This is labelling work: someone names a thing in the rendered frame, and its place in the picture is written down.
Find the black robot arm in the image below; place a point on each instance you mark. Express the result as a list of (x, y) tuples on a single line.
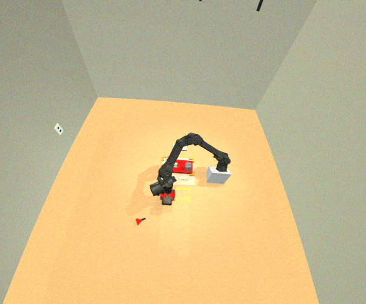
[(166, 170)]

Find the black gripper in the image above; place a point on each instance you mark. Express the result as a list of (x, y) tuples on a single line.
[(167, 201)]

